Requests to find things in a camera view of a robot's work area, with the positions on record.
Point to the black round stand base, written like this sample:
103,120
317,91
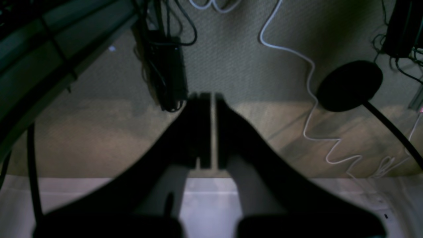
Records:
354,84

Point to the black power adapter box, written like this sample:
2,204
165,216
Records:
163,68

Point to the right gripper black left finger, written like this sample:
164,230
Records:
145,200

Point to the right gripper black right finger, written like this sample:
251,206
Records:
276,200

